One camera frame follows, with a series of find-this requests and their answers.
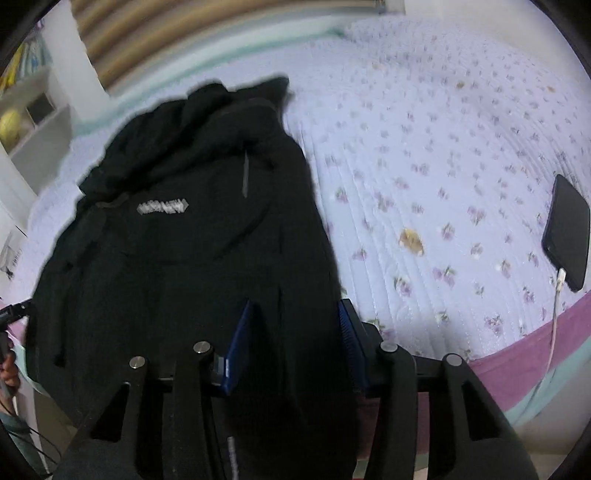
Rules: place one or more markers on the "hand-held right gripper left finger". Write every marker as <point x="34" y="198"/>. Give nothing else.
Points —
<point x="239" y="350"/>

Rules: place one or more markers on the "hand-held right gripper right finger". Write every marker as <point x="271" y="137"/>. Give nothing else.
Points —
<point x="351" y="350"/>

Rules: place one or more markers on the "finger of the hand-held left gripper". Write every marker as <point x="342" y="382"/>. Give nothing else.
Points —
<point x="16" y="310"/>

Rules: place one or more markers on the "black hooded jacket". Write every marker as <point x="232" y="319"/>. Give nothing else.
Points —
<point x="184" y="258"/>

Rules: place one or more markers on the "person's left hand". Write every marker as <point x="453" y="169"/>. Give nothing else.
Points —
<point x="11" y="374"/>

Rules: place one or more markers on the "pink bed sheet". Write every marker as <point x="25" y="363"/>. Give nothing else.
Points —
<point x="503" y="369"/>

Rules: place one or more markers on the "white bookshelf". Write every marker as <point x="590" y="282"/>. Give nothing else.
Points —
<point x="44" y="129"/>

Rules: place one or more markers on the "yellow globe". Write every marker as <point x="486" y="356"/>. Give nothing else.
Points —
<point x="9" y="127"/>

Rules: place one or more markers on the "floral quilted bedspread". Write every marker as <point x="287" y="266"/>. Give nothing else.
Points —
<point x="438" y="161"/>

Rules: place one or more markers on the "black smartphone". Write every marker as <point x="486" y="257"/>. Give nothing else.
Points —
<point x="567" y="230"/>

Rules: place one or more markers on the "row of books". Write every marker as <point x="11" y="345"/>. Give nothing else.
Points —
<point x="25" y="60"/>

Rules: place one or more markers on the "striped brown window blind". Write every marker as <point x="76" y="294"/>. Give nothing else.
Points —
<point x="161" y="27"/>

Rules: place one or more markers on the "dark picture frame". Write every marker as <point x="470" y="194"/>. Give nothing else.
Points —
<point x="40" y="108"/>

